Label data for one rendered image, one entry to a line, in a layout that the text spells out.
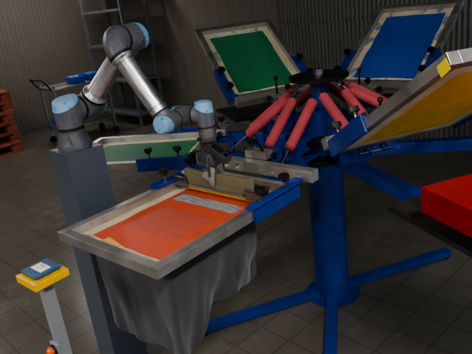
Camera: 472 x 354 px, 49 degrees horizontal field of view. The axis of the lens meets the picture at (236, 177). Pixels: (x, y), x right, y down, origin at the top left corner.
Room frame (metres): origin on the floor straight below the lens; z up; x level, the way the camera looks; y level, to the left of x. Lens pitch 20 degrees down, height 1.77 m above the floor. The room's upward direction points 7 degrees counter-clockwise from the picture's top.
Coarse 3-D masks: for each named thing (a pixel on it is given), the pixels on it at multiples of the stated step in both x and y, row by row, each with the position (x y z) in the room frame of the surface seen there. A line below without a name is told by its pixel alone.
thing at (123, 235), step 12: (180, 192) 2.18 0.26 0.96; (192, 192) 2.16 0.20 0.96; (204, 192) 2.14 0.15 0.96; (156, 204) 2.07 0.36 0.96; (168, 204) 2.05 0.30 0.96; (180, 204) 2.03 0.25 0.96; (192, 204) 2.01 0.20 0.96; (132, 216) 1.97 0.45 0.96; (108, 228) 1.88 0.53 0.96; (120, 228) 1.86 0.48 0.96; (132, 228) 1.85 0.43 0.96; (120, 240) 1.75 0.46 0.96; (132, 240) 1.74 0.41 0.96
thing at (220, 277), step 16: (224, 240) 1.75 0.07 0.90; (240, 240) 1.82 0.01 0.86; (208, 256) 1.69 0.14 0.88; (224, 256) 1.75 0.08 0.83; (240, 256) 1.81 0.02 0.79; (176, 272) 1.57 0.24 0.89; (192, 272) 1.63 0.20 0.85; (208, 272) 1.68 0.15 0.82; (224, 272) 1.75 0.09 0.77; (240, 272) 1.80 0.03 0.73; (256, 272) 1.91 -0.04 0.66; (176, 288) 1.56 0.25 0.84; (192, 288) 1.62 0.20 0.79; (208, 288) 1.68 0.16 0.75; (224, 288) 1.75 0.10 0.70; (192, 304) 1.61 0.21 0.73; (208, 304) 1.68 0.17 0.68; (192, 320) 1.61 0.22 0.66; (208, 320) 1.66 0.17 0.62; (192, 336) 1.62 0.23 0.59
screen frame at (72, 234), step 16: (144, 192) 2.14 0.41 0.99; (160, 192) 2.16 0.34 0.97; (112, 208) 2.00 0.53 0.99; (128, 208) 2.03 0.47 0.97; (80, 224) 1.87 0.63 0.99; (96, 224) 1.91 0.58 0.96; (224, 224) 1.70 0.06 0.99; (240, 224) 1.73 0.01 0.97; (64, 240) 1.80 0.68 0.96; (80, 240) 1.72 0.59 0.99; (96, 240) 1.70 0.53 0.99; (208, 240) 1.60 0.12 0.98; (112, 256) 1.59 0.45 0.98; (128, 256) 1.54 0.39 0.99; (176, 256) 1.50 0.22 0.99; (192, 256) 1.54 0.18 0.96; (144, 272) 1.47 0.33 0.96; (160, 272) 1.44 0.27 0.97
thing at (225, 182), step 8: (192, 168) 2.19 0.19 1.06; (192, 176) 2.16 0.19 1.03; (200, 176) 2.12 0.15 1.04; (216, 176) 2.06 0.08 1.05; (224, 176) 2.03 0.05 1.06; (232, 176) 2.01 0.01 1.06; (240, 176) 1.99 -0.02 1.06; (200, 184) 2.13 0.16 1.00; (208, 184) 2.10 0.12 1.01; (216, 184) 2.06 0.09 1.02; (224, 184) 2.03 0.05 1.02; (232, 184) 2.00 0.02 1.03; (240, 184) 1.97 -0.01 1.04; (248, 184) 1.94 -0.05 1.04; (240, 192) 1.97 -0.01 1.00
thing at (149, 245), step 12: (240, 204) 1.95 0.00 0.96; (204, 216) 1.87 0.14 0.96; (216, 216) 1.86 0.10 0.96; (228, 216) 1.84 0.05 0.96; (204, 228) 1.76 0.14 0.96; (144, 240) 1.73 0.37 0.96; (156, 240) 1.71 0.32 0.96; (168, 240) 1.70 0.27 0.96; (180, 240) 1.69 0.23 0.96; (192, 240) 1.67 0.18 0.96; (144, 252) 1.63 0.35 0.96; (156, 252) 1.62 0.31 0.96; (168, 252) 1.61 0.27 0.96
